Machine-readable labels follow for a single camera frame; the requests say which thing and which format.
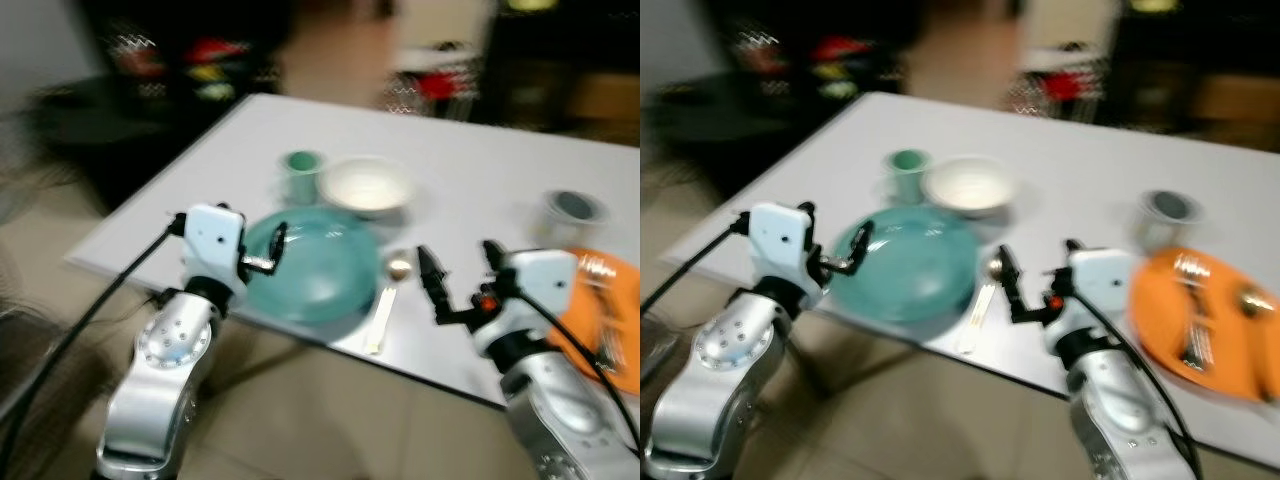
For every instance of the grey cup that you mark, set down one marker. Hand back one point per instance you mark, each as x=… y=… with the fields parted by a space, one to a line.
x=1168 y=214
x=572 y=212

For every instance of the white bowl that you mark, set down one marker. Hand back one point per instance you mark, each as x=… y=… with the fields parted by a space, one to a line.
x=968 y=185
x=365 y=185

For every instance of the green cup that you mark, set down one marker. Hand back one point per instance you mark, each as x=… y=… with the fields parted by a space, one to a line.
x=907 y=178
x=300 y=180

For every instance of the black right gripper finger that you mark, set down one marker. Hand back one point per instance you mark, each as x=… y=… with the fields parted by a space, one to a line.
x=1075 y=247
x=1012 y=272
x=431 y=275
x=494 y=257

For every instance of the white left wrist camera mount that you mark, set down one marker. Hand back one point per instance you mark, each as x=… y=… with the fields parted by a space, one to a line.
x=213 y=240
x=778 y=240

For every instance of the silver fork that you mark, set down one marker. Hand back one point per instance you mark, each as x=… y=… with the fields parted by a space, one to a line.
x=1193 y=320
x=603 y=310

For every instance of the tan blurred box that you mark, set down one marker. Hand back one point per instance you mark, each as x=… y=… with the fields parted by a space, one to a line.
x=340 y=55
x=960 y=55

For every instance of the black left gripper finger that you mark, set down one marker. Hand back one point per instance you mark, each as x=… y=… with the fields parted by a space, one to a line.
x=860 y=242
x=277 y=242

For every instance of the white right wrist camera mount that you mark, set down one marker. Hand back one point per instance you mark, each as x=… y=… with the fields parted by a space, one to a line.
x=1100 y=283
x=543 y=285

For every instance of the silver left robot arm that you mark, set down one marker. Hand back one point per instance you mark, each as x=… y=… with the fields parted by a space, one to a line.
x=165 y=345
x=722 y=350

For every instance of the orange round plate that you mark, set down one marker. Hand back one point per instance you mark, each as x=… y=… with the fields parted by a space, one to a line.
x=610 y=320
x=1230 y=340

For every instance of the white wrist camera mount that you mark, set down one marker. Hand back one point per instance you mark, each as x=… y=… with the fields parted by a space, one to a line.
x=213 y=240
x=1100 y=283
x=543 y=285
x=778 y=240

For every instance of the teal round plate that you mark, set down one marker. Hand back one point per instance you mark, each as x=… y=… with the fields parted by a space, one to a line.
x=915 y=265
x=320 y=265

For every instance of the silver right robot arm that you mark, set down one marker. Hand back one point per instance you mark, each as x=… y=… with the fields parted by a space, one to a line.
x=555 y=400
x=1120 y=400

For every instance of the red packaged item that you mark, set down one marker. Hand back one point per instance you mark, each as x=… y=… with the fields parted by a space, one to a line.
x=1062 y=85
x=437 y=85
x=842 y=49
x=217 y=50

